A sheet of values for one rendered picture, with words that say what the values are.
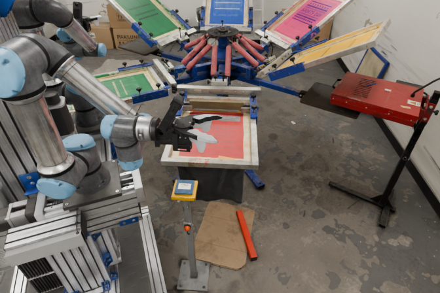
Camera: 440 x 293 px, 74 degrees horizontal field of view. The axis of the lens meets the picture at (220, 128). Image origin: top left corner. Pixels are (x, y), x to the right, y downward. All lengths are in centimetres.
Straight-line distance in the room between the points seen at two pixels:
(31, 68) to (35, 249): 72
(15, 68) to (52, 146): 28
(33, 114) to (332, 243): 234
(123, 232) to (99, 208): 110
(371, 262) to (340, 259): 24
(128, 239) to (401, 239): 222
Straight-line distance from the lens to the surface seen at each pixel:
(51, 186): 112
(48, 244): 135
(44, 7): 151
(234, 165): 173
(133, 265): 231
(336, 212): 294
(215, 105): 217
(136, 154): 95
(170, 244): 259
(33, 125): 100
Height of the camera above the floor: 217
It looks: 36 degrees down
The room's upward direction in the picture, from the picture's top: straight up
